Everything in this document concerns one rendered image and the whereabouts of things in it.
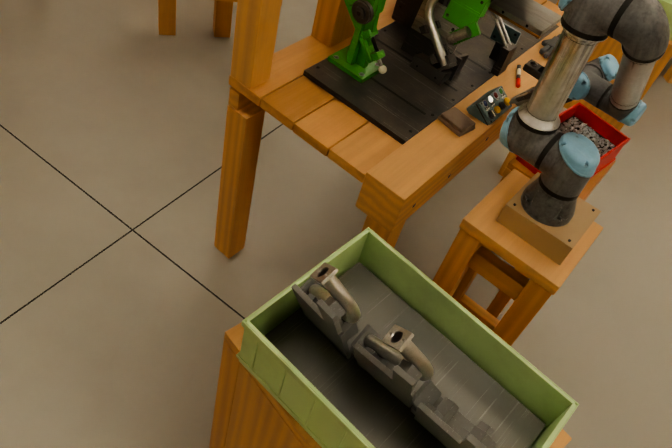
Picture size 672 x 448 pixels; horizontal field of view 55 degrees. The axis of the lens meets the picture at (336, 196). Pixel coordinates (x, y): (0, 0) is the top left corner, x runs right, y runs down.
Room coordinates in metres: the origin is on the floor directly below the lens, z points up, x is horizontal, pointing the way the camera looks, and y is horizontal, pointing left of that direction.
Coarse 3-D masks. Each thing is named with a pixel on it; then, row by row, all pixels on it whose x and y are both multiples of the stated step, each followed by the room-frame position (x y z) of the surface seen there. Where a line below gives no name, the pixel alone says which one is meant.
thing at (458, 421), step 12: (420, 408) 0.59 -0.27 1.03; (420, 420) 0.64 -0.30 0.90; (432, 420) 0.58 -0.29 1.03; (456, 420) 0.65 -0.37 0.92; (468, 420) 0.65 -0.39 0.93; (432, 432) 0.63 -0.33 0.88; (444, 432) 0.57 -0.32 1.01; (456, 432) 0.63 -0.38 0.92; (480, 432) 0.53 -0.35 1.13; (444, 444) 0.62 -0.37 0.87; (456, 444) 0.56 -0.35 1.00; (468, 444) 0.52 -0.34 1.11; (480, 444) 0.50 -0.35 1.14; (492, 444) 0.52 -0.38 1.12
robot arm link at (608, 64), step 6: (594, 60) 1.71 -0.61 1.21; (600, 60) 1.69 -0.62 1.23; (606, 60) 1.68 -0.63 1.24; (612, 60) 1.70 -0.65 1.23; (600, 66) 1.67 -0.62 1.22; (606, 66) 1.67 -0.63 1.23; (612, 66) 1.68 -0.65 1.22; (618, 66) 1.70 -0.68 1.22; (606, 72) 1.66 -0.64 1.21; (612, 72) 1.66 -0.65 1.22; (606, 78) 1.66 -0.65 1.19; (612, 78) 1.66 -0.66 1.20
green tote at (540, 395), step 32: (352, 256) 1.02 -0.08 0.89; (384, 256) 1.02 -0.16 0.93; (288, 288) 0.82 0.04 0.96; (416, 288) 0.96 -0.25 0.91; (256, 320) 0.73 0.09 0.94; (448, 320) 0.91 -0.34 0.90; (256, 352) 0.69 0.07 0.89; (480, 352) 0.85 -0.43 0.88; (512, 352) 0.83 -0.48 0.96; (288, 384) 0.63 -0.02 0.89; (512, 384) 0.80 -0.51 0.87; (544, 384) 0.78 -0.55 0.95; (320, 416) 0.59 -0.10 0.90; (544, 416) 0.75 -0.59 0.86
